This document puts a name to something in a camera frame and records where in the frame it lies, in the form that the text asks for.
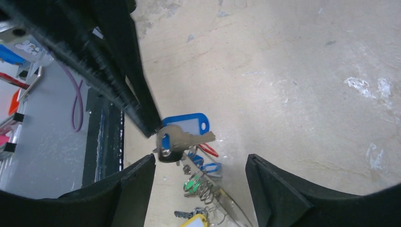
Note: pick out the yellow key tag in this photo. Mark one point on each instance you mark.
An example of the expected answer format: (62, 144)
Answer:
(198, 220)

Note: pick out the aluminium frame rail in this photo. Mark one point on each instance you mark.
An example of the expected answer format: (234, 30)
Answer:
(20, 49)

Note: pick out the blue key tag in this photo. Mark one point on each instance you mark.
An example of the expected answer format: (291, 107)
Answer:
(193, 123)

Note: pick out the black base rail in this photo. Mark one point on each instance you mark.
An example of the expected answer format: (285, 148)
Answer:
(105, 139)

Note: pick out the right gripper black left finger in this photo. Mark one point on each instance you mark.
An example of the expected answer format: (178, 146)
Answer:
(119, 200)

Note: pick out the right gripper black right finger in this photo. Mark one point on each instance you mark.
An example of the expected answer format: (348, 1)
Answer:
(282, 199)

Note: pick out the metal keyring holder with keys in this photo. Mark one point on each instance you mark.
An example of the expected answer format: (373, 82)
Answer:
(218, 205)

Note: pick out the green key tag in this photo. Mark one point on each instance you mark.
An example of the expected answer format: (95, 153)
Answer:
(191, 186)

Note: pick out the red key tag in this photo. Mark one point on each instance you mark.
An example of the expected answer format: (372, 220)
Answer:
(208, 149)

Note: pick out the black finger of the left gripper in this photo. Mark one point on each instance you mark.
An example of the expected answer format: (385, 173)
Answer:
(98, 39)

